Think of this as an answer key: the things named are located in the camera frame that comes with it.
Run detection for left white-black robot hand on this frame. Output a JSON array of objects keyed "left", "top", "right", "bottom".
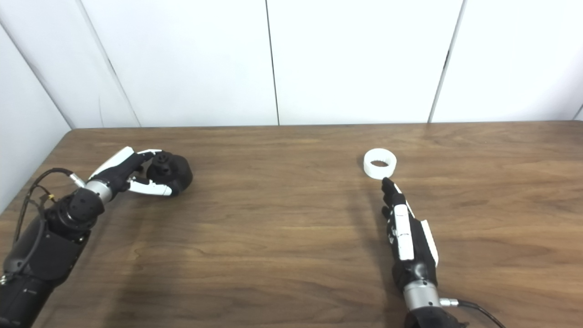
[{"left": 89, "top": 146, "right": 179, "bottom": 199}]

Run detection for right white-black robot hand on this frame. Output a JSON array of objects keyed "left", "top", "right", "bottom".
[{"left": 381, "top": 177, "right": 440, "bottom": 287}]

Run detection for round black part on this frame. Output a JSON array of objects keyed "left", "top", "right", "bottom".
[{"left": 146, "top": 152, "right": 194, "bottom": 196}]

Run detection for white ring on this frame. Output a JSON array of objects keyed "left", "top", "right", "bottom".
[{"left": 363, "top": 149, "right": 397, "bottom": 179}]

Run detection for left arm thin wires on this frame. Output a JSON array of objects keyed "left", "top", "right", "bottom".
[{"left": 27, "top": 182, "right": 57, "bottom": 219}]

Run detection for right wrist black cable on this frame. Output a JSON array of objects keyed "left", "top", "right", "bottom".
[{"left": 440, "top": 297, "right": 506, "bottom": 328}]

